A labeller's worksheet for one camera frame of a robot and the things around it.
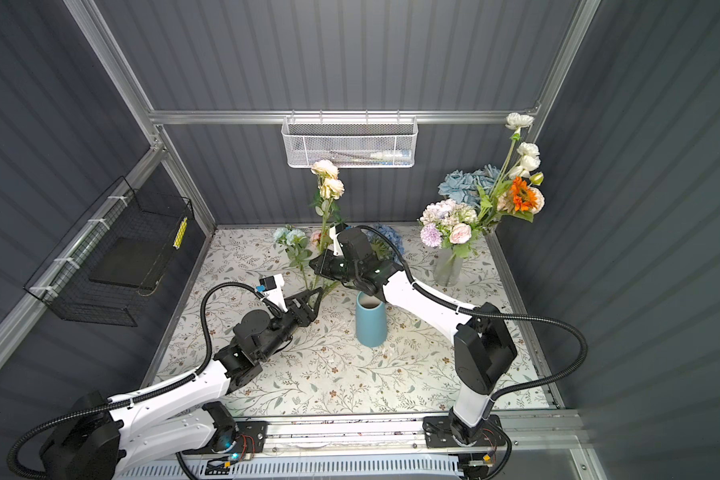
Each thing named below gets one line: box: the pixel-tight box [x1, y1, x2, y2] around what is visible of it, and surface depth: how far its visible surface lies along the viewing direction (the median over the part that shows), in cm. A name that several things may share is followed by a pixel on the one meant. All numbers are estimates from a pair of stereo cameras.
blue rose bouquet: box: [438, 164, 501, 208], surface depth 82 cm
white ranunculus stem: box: [488, 113, 541, 219], surface depth 75 cm
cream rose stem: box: [312, 159, 345, 288], surface depth 85 cm
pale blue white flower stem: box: [273, 226, 313, 290], surface depth 114 cm
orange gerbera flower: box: [509, 176, 538, 212], surface depth 70 cm
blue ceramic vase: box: [356, 291, 387, 348], surface depth 77 cm
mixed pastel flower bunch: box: [310, 228, 334, 253], surface depth 113 cm
